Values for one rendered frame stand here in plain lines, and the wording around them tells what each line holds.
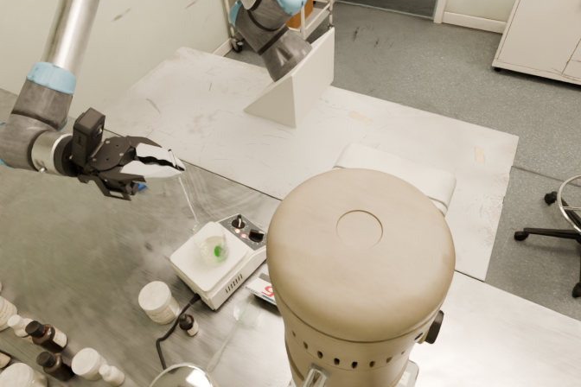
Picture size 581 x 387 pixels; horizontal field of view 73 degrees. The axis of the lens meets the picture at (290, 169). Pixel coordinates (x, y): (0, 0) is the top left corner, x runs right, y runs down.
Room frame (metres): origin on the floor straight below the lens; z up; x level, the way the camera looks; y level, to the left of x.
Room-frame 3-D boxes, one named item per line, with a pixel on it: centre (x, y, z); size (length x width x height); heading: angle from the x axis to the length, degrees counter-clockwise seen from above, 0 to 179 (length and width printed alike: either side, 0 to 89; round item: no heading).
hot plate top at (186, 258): (0.42, 0.18, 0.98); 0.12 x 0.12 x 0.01; 45
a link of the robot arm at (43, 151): (0.49, 0.39, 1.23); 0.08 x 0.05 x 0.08; 161
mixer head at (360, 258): (0.13, -0.05, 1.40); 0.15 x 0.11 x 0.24; 147
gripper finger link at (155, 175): (0.42, 0.22, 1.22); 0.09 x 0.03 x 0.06; 70
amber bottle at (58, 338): (0.29, 0.50, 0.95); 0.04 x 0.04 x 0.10
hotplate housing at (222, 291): (0.44, 0.17, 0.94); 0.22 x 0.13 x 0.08; 135
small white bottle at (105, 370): (0.22, 0.36, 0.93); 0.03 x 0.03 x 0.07
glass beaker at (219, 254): (0.41, 0.17, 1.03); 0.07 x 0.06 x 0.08; 139
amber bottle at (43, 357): (0.24, 0.46, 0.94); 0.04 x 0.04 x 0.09
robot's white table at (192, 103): (0.87, -0.01, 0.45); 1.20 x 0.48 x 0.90; 57
